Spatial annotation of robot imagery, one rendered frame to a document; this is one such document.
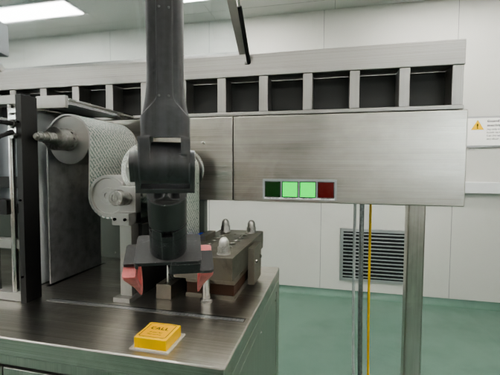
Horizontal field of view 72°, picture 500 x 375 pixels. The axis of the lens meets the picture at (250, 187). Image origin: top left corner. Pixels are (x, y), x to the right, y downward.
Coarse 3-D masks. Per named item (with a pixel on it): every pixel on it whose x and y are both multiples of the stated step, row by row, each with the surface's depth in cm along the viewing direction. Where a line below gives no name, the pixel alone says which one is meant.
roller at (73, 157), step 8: (64, 120) 101; (72, 120) 101; (72, 128) 101; (80, 128) 100; (80, 136) 100; (88, 136) 100; (80, 144) 100; (88, 144) 100; (56, 152) 102; (64, 152) 102; (72, 152) 101; (80, 152) 101; (88, 152) 100; (64, 160) 102; (72, 160) 101; (80, 160) 101; (88, 160) 104
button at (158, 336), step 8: (144, 328) 72; (152, 328) 71; (160, 328) 71; (168, 328) 72; (176, 328) 72; (136, 336) 68; (144, 336) 68; (152, 336) 68; (160, 336) 68; (168, 336) 68; (176, 336) 71; (136, 344) 68; (144, 344) 68; (152, 344) 67; (160, 344) 67; (168, 344) 68
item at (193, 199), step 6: (198, 186) 116; (198, 192) 116; (192, 198) 112; (198, 198) 117; (192, 204) 112; (198, 204) 117; (192, 210) 112; (198, 210) 117; (192, 216) 112; (198, 216) 117; (192, 222) 112; (198, 222) 117; (192, 228) 112; (198, 228) 117
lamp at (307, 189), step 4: (304, 184) 117; (308, 184) 117; (312, 184) 117; (304, 188) 117; (308, 188) 117; (312, 188) 117; (300, 192) 118; (304, 192) 117; (308, 192) 117; (312, 192) 117; (300, 196) 118; (304, 196) 117; (308, 196) 117; (312, 196) 117
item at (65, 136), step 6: (54, 126) 95; (54, 132) 95; (60, 132) 95; (66, 132) 97; (72, 132) 99; (60, 138) 95; (66, 138) 96; (72, 138) 98; (48, 144) 96; (54, 144) 95; (60, 144) 95; (66, 144) 97; (72, 144) 99; (66, 150) 100
